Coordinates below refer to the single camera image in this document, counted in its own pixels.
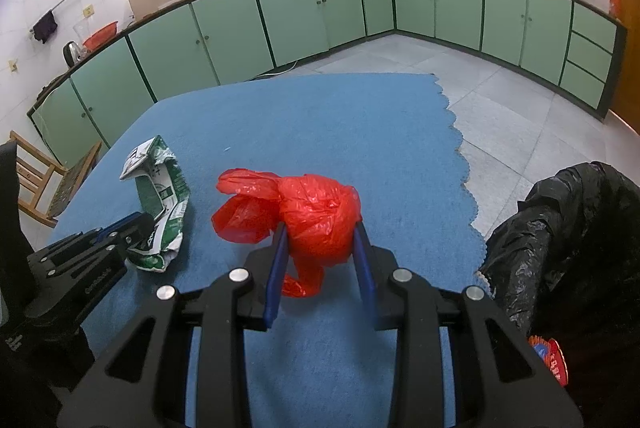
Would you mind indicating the red plastic bag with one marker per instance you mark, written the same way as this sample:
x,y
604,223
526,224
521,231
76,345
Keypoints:
x,y
315,218

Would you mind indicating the wooden chair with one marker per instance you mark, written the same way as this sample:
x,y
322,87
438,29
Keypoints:
x,y
70,178

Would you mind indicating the red and blue printed wrapper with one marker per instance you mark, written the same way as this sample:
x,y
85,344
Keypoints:
x,y
550,358

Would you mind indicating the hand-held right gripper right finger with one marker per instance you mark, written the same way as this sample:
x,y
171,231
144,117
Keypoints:
x,y
365,268

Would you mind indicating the blue foam mat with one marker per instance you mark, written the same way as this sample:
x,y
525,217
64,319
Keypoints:
x,y
325,133

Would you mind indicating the dark hanging cloth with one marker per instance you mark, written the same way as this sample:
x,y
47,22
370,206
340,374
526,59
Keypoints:
x,y
45,28

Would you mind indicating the brown wooden door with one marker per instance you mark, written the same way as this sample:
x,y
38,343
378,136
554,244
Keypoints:
x,y
627,73

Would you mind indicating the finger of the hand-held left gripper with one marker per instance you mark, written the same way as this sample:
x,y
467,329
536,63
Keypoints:
x,y
80,245
135,235

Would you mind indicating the red plastic basin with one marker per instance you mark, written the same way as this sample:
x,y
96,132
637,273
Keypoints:
x,y
100,38

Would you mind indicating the green lower kitchen cabinets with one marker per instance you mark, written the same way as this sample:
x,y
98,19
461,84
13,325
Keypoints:
x,y
310,13

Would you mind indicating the black lined trash bin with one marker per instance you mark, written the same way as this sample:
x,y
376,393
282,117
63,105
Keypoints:
x,y
550,238

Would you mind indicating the green and white crushed carton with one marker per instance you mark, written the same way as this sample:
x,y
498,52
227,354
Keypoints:
x,y
167,203

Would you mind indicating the steel electric kettle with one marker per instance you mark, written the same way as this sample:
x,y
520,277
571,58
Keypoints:
x,y
72,54

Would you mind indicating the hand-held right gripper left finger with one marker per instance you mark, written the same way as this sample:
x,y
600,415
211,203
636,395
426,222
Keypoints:
x,y
276,268

